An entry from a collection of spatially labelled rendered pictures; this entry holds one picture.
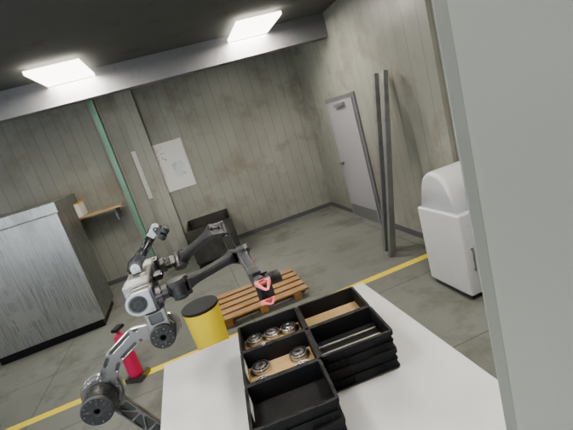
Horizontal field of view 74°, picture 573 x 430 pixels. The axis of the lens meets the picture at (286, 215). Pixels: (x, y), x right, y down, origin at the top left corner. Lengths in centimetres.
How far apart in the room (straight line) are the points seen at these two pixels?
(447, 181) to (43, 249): 508
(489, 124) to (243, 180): 761
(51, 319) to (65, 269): 74
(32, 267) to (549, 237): 609
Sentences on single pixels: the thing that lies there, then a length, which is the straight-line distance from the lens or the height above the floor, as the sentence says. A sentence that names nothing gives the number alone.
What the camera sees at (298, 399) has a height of 83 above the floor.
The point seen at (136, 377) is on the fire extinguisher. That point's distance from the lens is 448.
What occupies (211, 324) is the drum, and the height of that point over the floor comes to 43.
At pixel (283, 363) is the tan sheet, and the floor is 83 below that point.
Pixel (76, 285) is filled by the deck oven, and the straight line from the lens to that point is 614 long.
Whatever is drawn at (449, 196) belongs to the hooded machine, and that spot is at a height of 102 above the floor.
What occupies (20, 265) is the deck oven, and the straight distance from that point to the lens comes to 622.
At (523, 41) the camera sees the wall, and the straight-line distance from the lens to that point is 23.
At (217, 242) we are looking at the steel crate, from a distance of 673.
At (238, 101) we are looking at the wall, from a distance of 783.
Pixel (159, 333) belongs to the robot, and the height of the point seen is 117.
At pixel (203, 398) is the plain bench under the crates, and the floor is 70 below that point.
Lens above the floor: 210
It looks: 14 degrees down
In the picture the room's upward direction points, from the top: 17 degrees counter-clockwise
